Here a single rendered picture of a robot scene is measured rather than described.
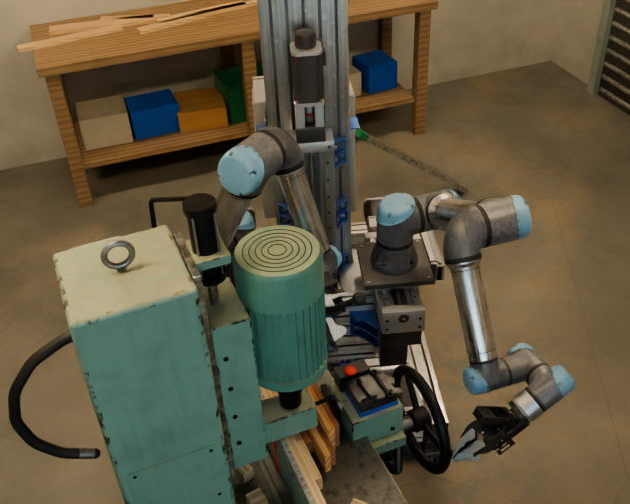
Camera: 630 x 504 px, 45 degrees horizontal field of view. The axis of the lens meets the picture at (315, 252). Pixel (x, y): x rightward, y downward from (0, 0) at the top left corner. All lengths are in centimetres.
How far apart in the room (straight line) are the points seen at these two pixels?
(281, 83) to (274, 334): 97
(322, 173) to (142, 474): 112
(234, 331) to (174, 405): 18
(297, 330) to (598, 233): 285
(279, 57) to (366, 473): 116
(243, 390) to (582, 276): 254
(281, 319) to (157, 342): 25
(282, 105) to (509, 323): 168
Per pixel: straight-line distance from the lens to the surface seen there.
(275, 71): 226
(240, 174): 191
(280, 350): 152
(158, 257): 140
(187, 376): 144
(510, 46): 577
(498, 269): 381
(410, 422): 199
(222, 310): 147
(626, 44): 529
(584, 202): 439
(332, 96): 229
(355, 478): 179
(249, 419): 164
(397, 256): 239
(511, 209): 201
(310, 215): 210
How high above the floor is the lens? 235
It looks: 37 degrees down
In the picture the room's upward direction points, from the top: 3 degrees counter-clockwise
